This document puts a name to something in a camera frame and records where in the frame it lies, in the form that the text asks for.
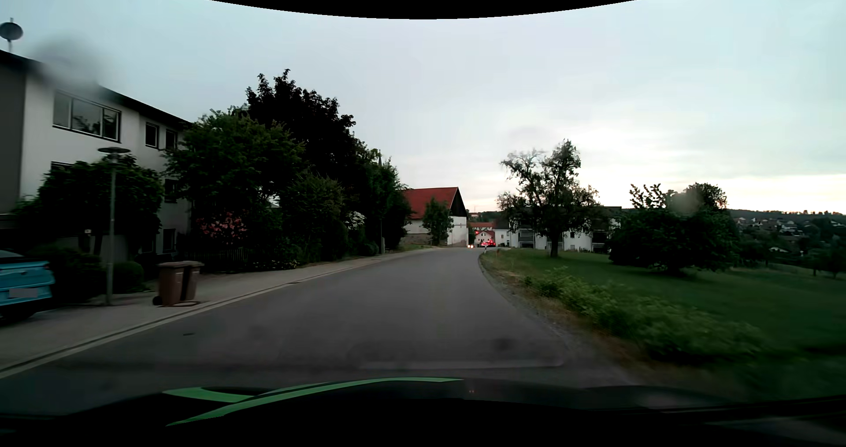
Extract white house with red roof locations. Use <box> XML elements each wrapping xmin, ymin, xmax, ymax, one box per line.
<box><xmin>400</xmin><ymin>186</ymin><xmax>470</xmax><ymax>247</ymax></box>

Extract small green tree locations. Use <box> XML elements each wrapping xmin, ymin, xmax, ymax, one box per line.
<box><xmin>422</xmin><ymin>197</ymin><xmax>455</xmax><ymax>246</ymax></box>

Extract grey asphalt road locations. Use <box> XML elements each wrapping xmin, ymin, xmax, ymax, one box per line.
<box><xmin>0</xmin><ymin>247</ymin><xmax>635</xmax><ymax>416</ymax></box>

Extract tall bare-topped tree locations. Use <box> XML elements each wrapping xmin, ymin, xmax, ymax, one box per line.
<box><xmin>497</xmin><ymin>139</ymin><xmax>602</xmax><ymax>259</ymax></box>

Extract group of dark green trees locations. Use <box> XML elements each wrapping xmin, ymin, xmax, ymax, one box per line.
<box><xmin>163</xmin><ymin>69</ymin><xmax>413</xmax><ymax>271</ymax></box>

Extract white low building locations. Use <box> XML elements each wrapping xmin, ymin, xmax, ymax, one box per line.
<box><xmin>492</xmin><ymin>206</ymin><xmax>625</xmax><ymax>253</ymax></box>

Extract car's own bonnet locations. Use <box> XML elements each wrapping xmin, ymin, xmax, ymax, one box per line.
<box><xmin>0</xmin><ymin>377</ymin><xmax>846</xmax><ymax>447</ymax></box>

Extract dark metal fence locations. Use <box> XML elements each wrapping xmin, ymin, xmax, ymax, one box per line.
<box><xmin>178</xmin><ymin>246</ymin><xmax>265</xmax><ymax>275</ymax></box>

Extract brown wheelie bin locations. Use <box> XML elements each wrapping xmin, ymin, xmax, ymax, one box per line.
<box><xmin>156</xmin><ymin>261</ymin><xmax>187</xmax><ymax>307</ymax></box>
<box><xmin>182</xmin><ymin>261</ymin><xmax>205</xmax><ymax>302</ymax></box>

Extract broad dark green tree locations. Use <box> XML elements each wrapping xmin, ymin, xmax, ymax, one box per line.
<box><xmin>607</xmin><ymin>183</ymin><xmax>741</xmax><ymax>276</ymax></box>

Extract grass field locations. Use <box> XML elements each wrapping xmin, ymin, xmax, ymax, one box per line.
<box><xmin>481</xmin><ymin>247</ymin><xmax>846</xmax><ymax>402</ymax></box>

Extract grey pavement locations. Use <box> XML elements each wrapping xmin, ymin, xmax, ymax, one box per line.
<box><xmin>0</xmin><ymin>249</ymin><xmax>434</xmax><ymax>373</ymax></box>

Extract dark round bush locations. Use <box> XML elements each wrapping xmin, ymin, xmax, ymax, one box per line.
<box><xmin>13</xmin><ymin>156</ymin><xmax>165</xmax><ymax>302</ymax></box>

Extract distant village houses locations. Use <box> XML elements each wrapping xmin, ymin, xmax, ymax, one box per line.
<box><xmin>730</xmin><ymin>209</ymin><xmax>846</xmax><ymax>250</ymax></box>

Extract white two-storey house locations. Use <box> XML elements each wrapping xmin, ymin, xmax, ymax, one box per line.
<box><xmin>0</xmin><ymin>19</ymin><xmax>194</xmax><ymax>263</ymax></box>

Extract blue car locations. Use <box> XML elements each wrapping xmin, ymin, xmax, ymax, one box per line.
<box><xmin>0</xmin><ymin>249</ymin><xmax>56</xmax><ymax>322</ymax></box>

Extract grey lamp post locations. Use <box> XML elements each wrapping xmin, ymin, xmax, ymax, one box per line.
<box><xmin>97</xmin><ymin>146</ymin><xmax>132</xmax><ymax>306</ymax></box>

